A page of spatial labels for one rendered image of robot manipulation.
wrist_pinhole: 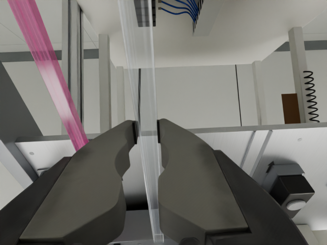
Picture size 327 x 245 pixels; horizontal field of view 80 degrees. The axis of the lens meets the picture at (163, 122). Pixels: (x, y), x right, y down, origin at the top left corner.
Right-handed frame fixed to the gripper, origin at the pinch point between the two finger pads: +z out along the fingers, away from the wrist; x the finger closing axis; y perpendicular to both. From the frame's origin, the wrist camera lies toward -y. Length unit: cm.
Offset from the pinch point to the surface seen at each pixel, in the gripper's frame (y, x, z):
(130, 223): 22.5, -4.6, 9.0
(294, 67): 10, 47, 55
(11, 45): 12, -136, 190
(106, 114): 20, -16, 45
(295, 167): 13.6, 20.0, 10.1
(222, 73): 45, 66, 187
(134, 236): 22.9, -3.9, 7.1
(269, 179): 15.9, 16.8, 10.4
